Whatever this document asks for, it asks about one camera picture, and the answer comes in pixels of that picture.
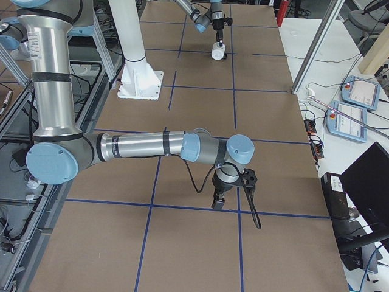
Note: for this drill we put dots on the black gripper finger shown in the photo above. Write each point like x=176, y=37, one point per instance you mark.
x=218, y=200
x=219, y=38

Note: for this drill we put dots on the white mug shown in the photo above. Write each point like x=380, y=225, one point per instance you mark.
x=218, y=51

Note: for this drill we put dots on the red fire extinguisher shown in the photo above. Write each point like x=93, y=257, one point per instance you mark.
x=282, y=12

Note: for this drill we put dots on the brown cardboard table mat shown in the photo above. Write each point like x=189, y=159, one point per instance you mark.
x=147, y=224

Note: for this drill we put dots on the orange black connector strip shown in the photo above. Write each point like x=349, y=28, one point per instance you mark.
x=315, y=141

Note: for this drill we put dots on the black computer box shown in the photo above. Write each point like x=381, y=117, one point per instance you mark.
x=335, y=196

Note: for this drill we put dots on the lower teach pendant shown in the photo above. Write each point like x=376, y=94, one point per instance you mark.
x=342, y=126

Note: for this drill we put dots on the teach pendant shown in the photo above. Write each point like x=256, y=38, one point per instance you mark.
x=360, y=92
x=342, y=126

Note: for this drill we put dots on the thin metal rod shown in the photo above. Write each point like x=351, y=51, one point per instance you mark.
x=365, y=125

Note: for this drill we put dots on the black monitor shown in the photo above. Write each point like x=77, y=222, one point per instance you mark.
x=366, y=183

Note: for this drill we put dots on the grey office chair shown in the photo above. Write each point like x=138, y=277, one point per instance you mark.
x=372, y=19

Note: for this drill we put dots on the upper teach pendant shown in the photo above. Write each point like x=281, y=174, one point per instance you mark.
x=360, y=92

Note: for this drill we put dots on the wooden beam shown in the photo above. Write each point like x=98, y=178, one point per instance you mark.
x=377, y=55

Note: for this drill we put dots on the white pedestal column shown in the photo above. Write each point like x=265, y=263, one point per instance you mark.
x=139, y=80

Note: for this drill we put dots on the aluminium frame post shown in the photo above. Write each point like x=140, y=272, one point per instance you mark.
x=319, y=37

